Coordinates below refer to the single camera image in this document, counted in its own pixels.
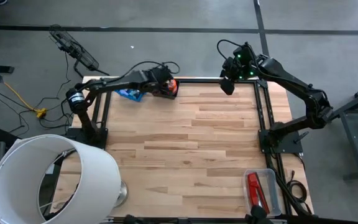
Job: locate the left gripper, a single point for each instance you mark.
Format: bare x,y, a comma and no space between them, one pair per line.
158,77

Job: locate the white lamp shade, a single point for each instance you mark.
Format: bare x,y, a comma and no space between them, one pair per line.
101,174

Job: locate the red stapler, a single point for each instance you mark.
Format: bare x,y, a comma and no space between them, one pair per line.
253,189

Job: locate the black plastic bin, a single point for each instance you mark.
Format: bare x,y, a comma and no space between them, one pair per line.
174,97

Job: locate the metal lamp base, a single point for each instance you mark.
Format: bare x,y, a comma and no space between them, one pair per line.
123,193

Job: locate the orange red tape roll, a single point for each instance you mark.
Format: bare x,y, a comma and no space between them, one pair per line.
173,87

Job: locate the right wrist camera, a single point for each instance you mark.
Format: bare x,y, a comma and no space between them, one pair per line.
227,67

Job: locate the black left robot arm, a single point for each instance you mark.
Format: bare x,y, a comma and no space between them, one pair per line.
120,82

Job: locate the black aluminium table frame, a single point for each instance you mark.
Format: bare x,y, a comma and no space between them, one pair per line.
197,80

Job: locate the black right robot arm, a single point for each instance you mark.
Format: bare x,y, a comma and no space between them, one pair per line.
291,81

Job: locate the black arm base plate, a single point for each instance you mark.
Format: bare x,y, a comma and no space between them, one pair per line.
291,141
102,141

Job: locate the blue plastic bin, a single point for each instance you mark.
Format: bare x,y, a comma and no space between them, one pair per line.
130,95

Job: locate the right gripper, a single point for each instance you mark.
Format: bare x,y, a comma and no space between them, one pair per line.
244,63

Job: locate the clear plastic container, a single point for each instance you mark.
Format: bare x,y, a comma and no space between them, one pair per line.
273,186

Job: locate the dark metal stand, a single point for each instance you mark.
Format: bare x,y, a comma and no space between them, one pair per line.
354,140

